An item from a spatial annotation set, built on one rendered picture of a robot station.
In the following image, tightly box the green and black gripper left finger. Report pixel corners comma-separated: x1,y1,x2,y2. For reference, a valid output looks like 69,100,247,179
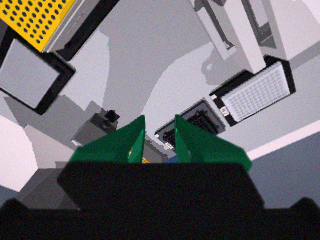
67,115,146,163

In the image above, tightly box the blue bin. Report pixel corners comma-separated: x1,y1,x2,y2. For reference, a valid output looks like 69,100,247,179
162,155,178,163

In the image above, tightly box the grey bench mat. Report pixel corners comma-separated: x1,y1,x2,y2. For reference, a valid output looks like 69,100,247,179
0,0,320,163

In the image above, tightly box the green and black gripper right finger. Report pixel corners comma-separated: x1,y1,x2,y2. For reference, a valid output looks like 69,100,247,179
174,114,252,173

